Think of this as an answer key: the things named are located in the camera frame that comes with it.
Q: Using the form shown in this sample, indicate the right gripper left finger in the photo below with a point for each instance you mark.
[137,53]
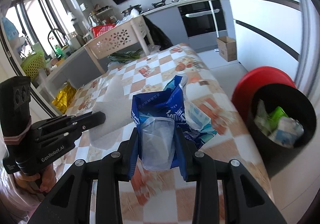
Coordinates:
[70,199]

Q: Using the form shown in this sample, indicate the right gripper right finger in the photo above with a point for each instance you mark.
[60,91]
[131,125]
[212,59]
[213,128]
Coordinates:
[244,199]

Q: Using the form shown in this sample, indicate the white tissue pack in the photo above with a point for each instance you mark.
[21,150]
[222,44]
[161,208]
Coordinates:
[287,132]

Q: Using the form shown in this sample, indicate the blue plastic bag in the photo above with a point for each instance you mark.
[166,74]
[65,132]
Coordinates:
[158,114]

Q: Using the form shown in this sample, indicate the green sponge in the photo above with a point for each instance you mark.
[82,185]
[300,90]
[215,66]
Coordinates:
[276,115]

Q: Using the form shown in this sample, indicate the black trash bin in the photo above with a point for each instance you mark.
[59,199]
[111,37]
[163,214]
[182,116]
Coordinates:
[297,106]

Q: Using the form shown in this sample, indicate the left hand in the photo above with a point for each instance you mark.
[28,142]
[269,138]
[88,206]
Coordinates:
[38,183]

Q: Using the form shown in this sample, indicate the yellow foil bag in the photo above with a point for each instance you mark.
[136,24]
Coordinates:
[64,97]

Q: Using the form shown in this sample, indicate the green woven basket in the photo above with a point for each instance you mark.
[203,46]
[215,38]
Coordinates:
[32,64]

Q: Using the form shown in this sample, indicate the red round stool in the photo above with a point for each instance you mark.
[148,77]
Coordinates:
[252,81]

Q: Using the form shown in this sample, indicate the green onions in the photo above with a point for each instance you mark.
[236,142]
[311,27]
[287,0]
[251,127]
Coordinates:
[125,57]

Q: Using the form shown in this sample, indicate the red plastic basket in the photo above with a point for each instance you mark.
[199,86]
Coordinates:
[101,29]

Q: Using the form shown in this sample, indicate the cardboard box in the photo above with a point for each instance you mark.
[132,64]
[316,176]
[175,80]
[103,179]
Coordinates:
[227,48]

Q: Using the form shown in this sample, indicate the white refrigerator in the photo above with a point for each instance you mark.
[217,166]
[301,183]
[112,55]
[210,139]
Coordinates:
[272,33]

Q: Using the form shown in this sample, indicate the black built-in oven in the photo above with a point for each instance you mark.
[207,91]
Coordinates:
[202,17]

